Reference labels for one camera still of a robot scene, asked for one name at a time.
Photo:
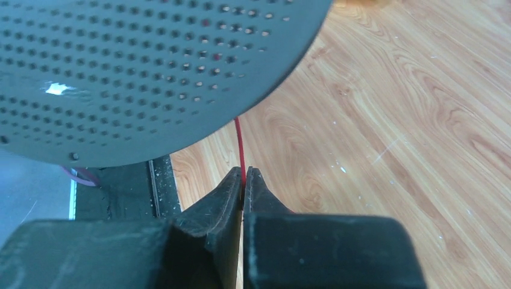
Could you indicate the black cable spool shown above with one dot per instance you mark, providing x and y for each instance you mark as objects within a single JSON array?
[{"x": 110, "y": 83}]

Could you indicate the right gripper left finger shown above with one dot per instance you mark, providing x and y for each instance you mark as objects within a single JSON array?
[{"x": 197, "y": 248}]

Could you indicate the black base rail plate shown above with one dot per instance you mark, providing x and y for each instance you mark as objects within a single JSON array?
[{"x": 140, "y": 191}]

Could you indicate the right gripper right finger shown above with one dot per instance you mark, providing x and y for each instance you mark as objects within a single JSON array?
[{"x": 283, "y": 249}]

